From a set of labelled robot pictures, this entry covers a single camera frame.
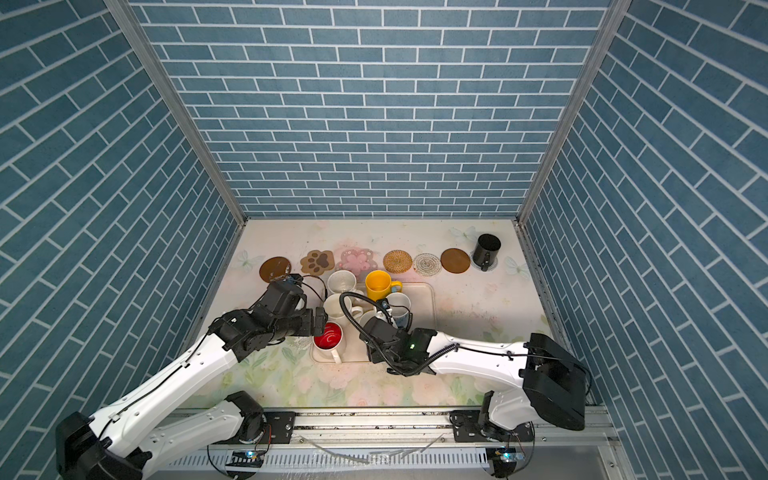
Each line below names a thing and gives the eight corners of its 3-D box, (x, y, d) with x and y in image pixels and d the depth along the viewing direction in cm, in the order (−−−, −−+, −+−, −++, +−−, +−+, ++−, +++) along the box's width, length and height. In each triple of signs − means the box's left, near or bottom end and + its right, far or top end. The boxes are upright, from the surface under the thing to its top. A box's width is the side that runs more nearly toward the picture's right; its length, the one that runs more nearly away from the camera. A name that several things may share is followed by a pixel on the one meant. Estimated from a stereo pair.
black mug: (483, 275, 106) (490, 257, 98) (468, 254, 112) (474, 236, 104) (502, 268, 108) (510, 250, 100) (486, 248, 114) (493, 229, 106)
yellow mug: (363, 299, 100) (360, 282, 92) (376, 282, 104) (374, 265, 96) (388, 313, 97) (387, 298, 89) (400, 296, 101) (401, 279, 93)
